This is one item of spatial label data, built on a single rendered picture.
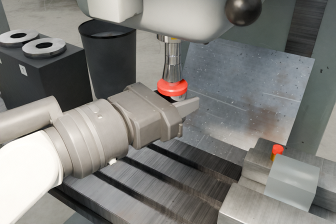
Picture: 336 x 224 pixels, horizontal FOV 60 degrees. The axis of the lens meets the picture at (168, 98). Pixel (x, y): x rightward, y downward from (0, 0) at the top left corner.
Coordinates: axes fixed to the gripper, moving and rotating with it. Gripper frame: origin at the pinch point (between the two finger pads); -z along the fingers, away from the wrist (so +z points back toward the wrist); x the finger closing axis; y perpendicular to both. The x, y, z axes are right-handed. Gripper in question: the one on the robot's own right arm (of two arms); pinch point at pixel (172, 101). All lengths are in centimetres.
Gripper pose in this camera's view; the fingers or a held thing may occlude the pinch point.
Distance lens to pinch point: 46.7
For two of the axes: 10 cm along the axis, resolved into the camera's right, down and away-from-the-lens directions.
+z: -7.8, 3.4, -5.3
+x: -6.3, -4.3, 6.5
